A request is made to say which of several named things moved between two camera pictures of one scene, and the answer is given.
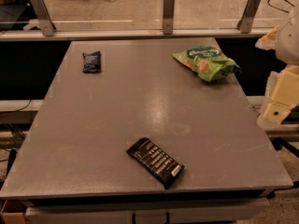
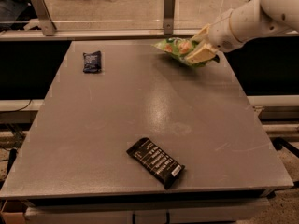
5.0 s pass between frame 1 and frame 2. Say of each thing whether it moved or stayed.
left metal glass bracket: stayed
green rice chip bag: moved
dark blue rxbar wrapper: stayed
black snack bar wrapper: stayed
